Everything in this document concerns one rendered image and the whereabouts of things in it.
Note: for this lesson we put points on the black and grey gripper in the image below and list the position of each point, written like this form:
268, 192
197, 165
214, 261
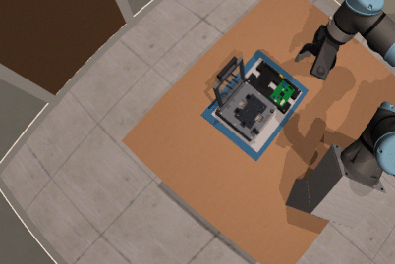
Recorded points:
310, 48

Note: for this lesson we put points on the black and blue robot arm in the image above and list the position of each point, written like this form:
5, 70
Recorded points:
366, 18

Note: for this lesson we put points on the green circuit board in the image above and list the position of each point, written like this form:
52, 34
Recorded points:
282, 93

